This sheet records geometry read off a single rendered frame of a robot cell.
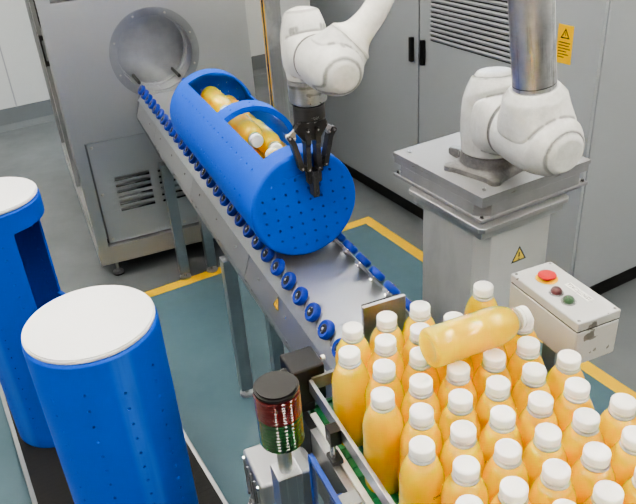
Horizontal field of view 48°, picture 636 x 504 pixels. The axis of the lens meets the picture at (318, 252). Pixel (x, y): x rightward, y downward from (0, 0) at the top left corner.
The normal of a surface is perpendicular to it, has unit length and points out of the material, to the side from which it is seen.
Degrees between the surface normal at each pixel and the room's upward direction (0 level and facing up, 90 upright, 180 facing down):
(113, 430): 90
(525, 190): 90
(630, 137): 90
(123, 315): 0
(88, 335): 0
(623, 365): 0
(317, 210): 90
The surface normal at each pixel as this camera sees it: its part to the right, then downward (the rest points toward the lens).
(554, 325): -0.92, 0.25
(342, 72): 0.24, 0.56
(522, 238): 0.50, 0.40
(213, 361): -0.07, -0.86
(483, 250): -0.26, 0.50
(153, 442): 0.77, 0.28
